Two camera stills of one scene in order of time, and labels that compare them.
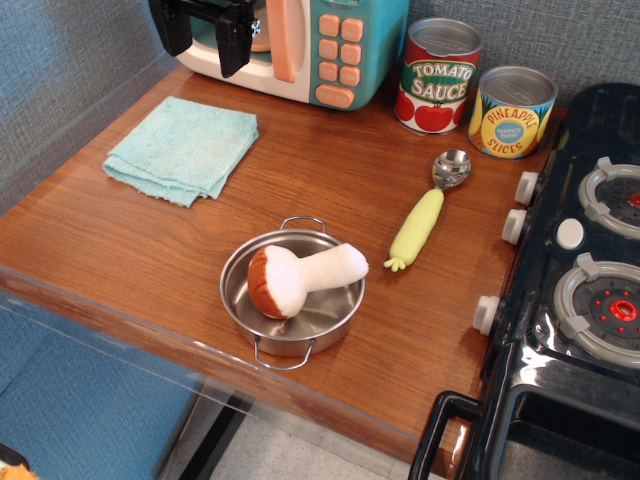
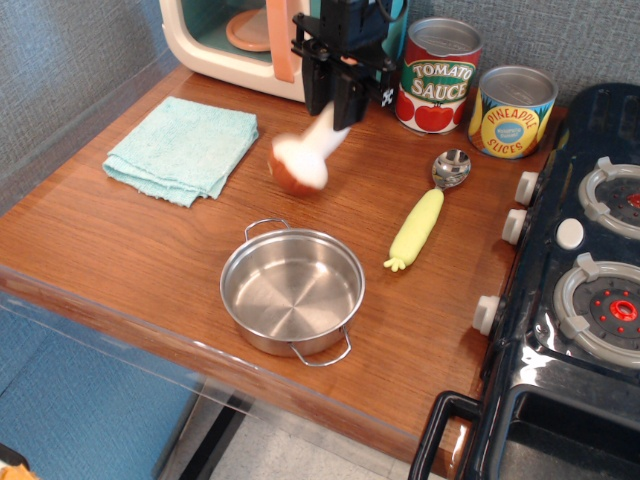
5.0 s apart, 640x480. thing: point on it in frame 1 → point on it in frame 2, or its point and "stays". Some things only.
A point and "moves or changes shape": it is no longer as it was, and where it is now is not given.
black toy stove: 561,391 stays
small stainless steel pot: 287,343 moves or changes shape
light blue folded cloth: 183,150 stays
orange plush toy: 16,472 stays
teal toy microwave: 338,54 stays
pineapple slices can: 512,111 stays
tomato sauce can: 437,73 stays
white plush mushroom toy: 279,279 → 299,162
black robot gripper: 236,25 → 350,35
